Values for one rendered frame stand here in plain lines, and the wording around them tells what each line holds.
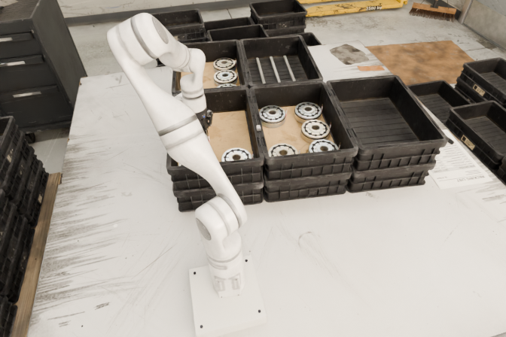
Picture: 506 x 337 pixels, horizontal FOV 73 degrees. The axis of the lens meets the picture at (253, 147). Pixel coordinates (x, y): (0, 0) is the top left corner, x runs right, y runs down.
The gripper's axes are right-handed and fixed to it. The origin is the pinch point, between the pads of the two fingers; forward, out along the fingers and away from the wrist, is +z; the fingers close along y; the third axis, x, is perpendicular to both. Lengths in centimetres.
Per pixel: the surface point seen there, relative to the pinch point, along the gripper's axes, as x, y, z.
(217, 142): -5.1, 3.7, 2.2
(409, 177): -65, 37, 9
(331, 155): -44.4, 14.4, -7.1
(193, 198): -12.7, -16.9, 8.1
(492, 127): -85, 143, 47
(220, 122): 1.5, 12.5, 2.1
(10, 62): 152, -8, 19
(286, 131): -21.2, 24.1, 2.1
